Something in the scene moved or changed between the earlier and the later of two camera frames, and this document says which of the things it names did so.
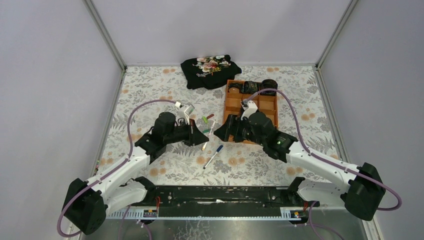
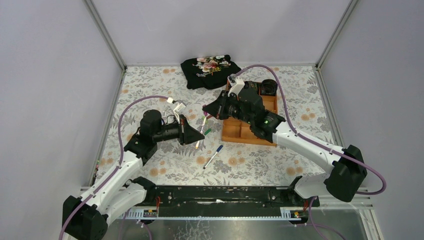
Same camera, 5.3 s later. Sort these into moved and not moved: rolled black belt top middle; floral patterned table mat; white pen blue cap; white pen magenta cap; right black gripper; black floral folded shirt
Moved: white pen magenta cap; right black gripper
Not moved: rolled black belt top middle; white pen blue cap; floral patterned table mat; black floral folded shirt
